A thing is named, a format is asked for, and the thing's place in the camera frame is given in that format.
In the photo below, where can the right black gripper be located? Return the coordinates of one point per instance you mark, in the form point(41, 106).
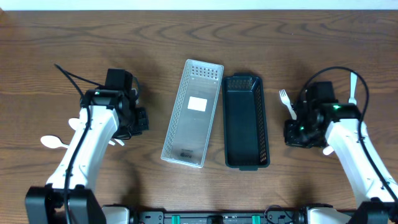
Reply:
point(290, 139)

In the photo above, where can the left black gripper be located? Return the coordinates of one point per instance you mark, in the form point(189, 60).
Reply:
point(140, 119)

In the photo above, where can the white plastic fork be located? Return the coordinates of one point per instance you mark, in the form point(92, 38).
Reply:
point(286, 101)

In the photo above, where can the clear perforated plastic basket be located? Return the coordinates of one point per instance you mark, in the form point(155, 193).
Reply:
point(190, 125)

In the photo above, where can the pale blue plastic fork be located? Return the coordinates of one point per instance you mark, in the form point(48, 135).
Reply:
point(353, 82)

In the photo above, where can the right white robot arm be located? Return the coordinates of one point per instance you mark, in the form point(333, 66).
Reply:
point(338, 126)

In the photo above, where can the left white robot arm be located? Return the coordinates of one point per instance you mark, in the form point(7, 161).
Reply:
point(68, 195)

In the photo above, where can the white plastic spoon near basket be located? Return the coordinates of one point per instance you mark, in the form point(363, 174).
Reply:
point(134, 94)

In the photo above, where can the white plastic spoon right side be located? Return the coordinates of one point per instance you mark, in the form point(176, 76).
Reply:
point(328, 150)

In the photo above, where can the black perforated plastic basket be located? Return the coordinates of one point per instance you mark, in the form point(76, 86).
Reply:
point(246, 145)

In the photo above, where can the white plastic spoon far left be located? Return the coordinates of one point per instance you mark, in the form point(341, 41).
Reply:
point(52, 142)

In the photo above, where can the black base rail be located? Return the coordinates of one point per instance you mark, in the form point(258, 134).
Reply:
point(274, 214)

